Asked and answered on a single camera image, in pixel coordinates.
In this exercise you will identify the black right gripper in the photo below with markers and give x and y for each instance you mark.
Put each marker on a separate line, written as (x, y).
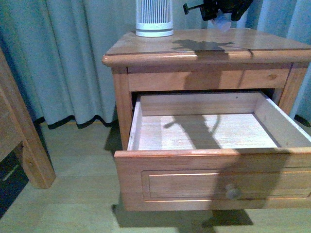
(210, 8)

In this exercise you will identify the white medicine bottle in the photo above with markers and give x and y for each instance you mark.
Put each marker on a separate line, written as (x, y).
(221, 22)

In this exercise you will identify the wooden drawer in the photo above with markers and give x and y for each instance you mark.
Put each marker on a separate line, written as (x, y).
(213, 151)

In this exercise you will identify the white cylindrical air purifier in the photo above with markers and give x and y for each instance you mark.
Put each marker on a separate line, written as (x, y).
(154, 18)

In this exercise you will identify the wooden nightstand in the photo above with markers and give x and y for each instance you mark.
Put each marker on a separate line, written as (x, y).
(205, 59)

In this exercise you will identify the wooden bed frame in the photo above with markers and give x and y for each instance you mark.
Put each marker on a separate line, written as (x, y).
(18, 134)

